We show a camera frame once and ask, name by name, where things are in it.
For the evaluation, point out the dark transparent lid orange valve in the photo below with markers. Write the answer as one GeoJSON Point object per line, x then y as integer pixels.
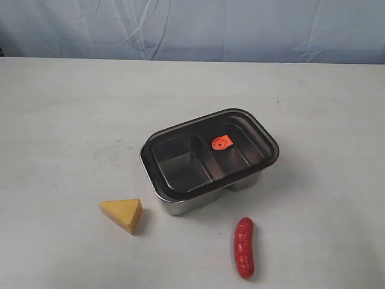
{"type": "Point", "coordinates": [208, 153]}

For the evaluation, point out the yellow cheese wedge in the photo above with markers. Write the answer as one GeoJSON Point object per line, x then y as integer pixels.
{"type": "Point", "coordinates": [125, 213]}

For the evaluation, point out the red sausage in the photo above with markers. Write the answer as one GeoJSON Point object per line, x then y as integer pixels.
{"type": "Point", "coordinates": [243, 248]}

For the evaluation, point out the steel two-compartment lunch box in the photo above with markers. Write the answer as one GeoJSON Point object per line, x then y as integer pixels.
{"type": "Point", "coordinates": [192, 203]}

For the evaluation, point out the light blue backdrop cloth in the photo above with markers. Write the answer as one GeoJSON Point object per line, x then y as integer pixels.
{"type": "Point", "coordinates": [256, 31]}

